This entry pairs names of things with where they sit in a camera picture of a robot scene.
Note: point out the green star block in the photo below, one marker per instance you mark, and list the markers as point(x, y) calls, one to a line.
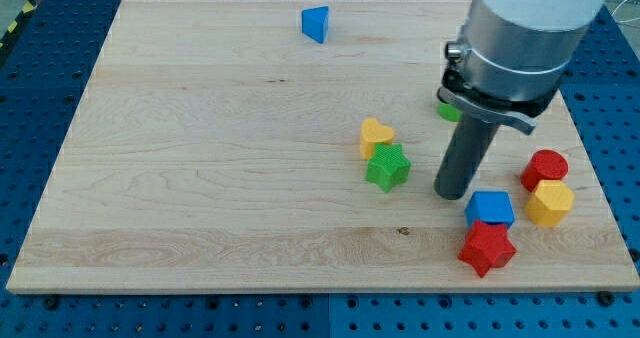
point(387, 167)

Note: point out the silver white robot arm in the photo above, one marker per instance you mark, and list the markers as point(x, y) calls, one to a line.
point(509, 57)

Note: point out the blue cube block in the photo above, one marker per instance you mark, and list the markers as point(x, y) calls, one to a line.
point(491, 207)

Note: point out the yellow heart block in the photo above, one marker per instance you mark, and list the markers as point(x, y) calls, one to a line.
point(371, 133)

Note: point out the light wooden board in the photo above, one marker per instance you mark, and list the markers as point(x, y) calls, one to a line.
point(215, 149)

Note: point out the red cylinder block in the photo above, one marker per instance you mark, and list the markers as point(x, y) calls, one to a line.
point(543, 165)

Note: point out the red star block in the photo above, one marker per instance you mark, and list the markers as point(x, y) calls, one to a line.
point(487, 246)

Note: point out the green circle block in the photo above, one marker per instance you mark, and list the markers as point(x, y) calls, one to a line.
point(448, 112)

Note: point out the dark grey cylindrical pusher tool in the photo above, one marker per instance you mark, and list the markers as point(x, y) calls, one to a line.
point(467, 148)

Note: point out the yellow hexagon block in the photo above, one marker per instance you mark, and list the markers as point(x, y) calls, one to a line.
point(549, 203)

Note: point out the blue triangle block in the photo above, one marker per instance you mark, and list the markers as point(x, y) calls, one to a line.
point(315, 23)

